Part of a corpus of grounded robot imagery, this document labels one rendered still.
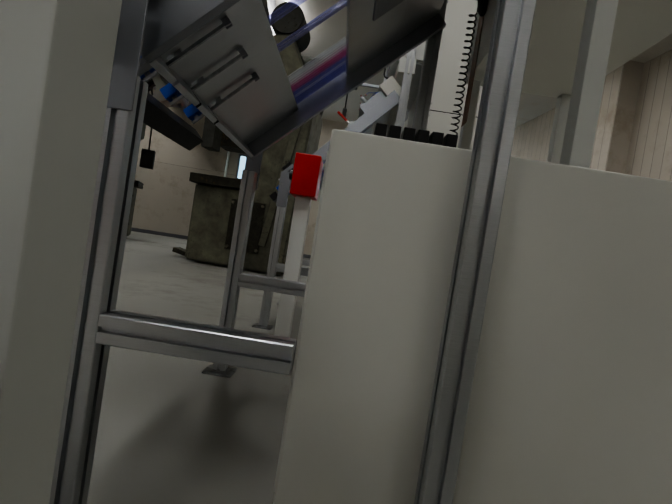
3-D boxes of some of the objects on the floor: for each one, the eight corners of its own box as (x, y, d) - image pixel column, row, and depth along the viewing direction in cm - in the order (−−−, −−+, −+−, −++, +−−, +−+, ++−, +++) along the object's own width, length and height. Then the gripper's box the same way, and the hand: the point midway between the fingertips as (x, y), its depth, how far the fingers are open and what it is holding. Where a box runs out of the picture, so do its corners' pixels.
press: (148, 259, 413) (192, -39, 407) (182, 253, 548) (216, 29, 541) (300, 282, 431) (345, -4, 425) (297, 270, 566) (332, 54, 559)
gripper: (119, 54, 95) (171, 131, 95) (95, 34, 86) (153, 120, 86) (150, 33, 95) (202, 110, 95) (129, 10, 86) (187, 96, 86)
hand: (186, 102), depth 90 cm, fingers closed
